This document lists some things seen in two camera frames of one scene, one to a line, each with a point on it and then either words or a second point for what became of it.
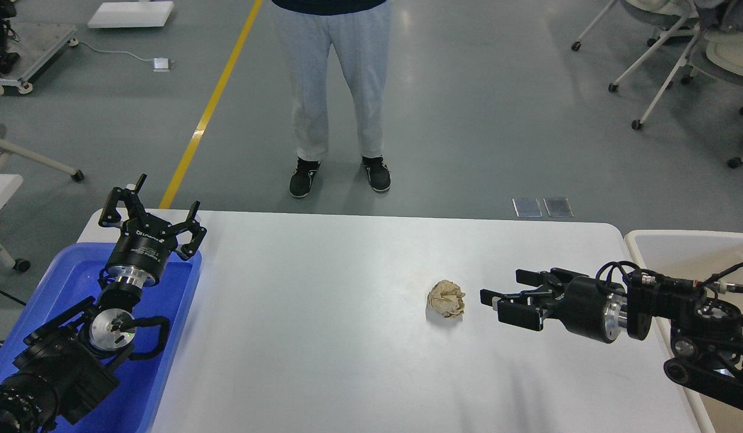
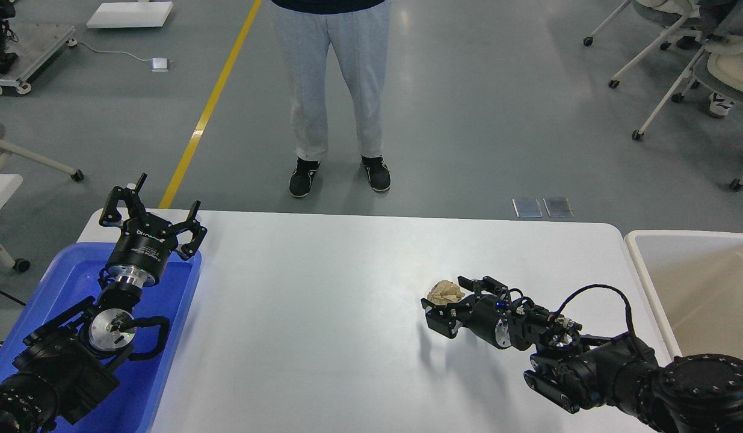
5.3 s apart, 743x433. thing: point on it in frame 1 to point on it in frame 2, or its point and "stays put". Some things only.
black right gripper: [591, 307] to [488, 316]
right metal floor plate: [558, 207] stays put
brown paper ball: [445, 297] stays put
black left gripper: [142, 249] stays put
